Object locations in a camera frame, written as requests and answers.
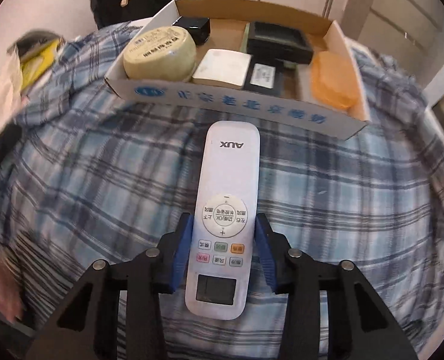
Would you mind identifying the black square display case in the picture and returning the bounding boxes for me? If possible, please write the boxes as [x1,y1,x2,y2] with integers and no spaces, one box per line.
[246,21,314,64]

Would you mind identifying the green card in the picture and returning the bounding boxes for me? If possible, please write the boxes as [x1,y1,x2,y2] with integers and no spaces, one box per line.
[240,23,250,54]

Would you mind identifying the white AUX remote control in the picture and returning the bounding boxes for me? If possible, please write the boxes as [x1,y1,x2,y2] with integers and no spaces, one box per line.
[185,121,260,320]

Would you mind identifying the blue plaid cloth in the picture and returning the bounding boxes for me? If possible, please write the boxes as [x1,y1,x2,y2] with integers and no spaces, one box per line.
[0,24,444,359]

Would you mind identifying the black box with label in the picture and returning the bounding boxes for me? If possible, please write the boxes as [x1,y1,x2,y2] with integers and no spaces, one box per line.
[243,58,284,97]

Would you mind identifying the orange plastic container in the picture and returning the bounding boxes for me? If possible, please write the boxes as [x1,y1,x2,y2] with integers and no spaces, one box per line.
[311,51,359,111]

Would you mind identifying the person's left hand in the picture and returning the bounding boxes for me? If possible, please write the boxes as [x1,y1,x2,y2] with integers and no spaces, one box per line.
[0,246,25,323]

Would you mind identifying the beige refrigerator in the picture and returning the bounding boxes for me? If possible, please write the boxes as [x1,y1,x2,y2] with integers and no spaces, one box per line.
[341,0,444,87]

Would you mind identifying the yellow bag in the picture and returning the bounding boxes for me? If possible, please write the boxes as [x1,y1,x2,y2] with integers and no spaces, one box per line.
[20,38,65,90]

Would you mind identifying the small black cube box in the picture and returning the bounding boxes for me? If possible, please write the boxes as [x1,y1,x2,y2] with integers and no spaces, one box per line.
[172,16,210,46]

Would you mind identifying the white tissue paper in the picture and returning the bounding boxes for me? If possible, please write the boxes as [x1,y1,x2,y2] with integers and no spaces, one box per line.
[0,49,23,132]

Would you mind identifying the white box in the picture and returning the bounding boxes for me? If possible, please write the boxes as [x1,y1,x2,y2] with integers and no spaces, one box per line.
[192,49,252,89]

